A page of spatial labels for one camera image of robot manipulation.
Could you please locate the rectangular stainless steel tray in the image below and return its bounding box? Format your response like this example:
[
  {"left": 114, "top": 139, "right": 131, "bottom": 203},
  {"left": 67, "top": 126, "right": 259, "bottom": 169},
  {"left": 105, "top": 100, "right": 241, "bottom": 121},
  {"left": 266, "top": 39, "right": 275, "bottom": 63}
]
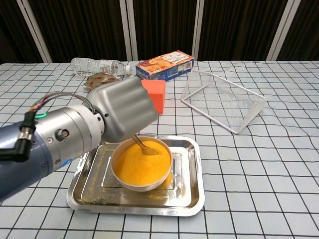
[{"left": 66, "top": 133, "right": 205, "bottom": 217}]

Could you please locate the orange foam cube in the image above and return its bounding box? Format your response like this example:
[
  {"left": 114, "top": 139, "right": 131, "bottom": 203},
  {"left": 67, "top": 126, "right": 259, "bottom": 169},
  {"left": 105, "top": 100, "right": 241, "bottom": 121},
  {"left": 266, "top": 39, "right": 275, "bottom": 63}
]
[{"left": 141, "top": 79, "right": 166, "bottom": 116}]

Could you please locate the gold foil snack packet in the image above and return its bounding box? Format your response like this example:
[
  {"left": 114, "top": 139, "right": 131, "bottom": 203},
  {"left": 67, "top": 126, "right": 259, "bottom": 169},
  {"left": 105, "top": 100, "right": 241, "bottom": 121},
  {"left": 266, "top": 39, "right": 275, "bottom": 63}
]
[{"left": 84, "top": 71, "right": 118, "bottom": 91}]

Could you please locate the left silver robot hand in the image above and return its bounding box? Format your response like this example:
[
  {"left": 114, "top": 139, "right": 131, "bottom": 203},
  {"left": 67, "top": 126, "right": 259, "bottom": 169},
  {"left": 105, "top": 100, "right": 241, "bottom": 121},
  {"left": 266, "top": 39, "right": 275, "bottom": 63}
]
[{"left": 86, "top": 76, "right": 160, "bottom": 144}]

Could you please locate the white wire mesh basket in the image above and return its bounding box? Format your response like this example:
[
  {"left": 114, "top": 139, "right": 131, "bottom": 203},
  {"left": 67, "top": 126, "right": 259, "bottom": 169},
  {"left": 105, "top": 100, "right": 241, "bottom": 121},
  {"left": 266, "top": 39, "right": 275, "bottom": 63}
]
[{"left": 181, "top": 69, "right": 267, "bottom": 135}]

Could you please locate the orange blue cookie box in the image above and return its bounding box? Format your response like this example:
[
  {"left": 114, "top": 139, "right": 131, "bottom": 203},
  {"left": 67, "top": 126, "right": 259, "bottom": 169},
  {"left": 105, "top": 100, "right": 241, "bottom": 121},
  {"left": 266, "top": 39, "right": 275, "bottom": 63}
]
[{"left": 136, "top": 51, "right": 195, "bottom": 82}]

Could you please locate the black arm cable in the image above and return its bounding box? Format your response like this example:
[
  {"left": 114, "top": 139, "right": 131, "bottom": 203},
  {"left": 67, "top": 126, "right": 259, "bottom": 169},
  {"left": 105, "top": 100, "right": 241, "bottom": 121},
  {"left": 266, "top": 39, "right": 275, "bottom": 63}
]
[{"left": 0, "top": 111, "right": 38, "bottom": 162}]

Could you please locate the white black checkered tablecloth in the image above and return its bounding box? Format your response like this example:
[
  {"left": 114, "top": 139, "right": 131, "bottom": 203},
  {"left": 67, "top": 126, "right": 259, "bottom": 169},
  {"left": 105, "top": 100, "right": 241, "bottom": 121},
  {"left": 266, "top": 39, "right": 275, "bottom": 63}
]
[{"left": 0, "top": 59, "right": 319, "bottom": 239}]

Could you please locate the black white-framed partition screen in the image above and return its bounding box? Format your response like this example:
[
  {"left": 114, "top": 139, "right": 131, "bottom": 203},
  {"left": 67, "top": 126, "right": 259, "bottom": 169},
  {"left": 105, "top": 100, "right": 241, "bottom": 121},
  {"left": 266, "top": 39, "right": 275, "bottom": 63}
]
[{"left": 0, "top": 0, "right": 319, "bottom": 64}]

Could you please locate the clear plastic water bottle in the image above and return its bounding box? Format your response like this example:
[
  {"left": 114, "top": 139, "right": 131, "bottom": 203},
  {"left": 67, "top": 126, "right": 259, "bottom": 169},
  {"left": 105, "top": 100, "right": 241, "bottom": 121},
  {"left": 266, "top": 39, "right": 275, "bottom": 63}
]
[{"left": 69, "top": 57, "right": 132, "bottom": 77}]

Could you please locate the beige round bowl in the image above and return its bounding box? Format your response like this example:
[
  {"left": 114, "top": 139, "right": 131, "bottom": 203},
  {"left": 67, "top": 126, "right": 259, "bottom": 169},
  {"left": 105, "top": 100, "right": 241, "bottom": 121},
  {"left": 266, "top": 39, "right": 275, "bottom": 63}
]
[{"left": 110, "top": 135, "right": 173, "bottom": 192}]

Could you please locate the small metal spoon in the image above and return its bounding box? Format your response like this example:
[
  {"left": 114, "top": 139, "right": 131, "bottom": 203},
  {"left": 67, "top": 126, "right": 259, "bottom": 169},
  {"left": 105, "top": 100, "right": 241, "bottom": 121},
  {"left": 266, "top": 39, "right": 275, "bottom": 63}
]
[{"left": 132, "top": 135, "right": 159, "bottom": 156}]

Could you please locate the yellow powder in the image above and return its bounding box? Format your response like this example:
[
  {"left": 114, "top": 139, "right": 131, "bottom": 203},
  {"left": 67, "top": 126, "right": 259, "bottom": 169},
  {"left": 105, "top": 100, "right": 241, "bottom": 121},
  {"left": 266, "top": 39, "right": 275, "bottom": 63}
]
[{"left": 114, "top": 139, "right": 171, "bottom": 187}]

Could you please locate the coloured wrist wire bundle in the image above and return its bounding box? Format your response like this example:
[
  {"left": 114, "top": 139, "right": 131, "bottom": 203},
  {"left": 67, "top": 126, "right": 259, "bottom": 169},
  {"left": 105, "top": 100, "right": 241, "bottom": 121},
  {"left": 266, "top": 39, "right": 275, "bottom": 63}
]
[{"left": 28, "top": 92, "right": 97, "bottom": 115}]

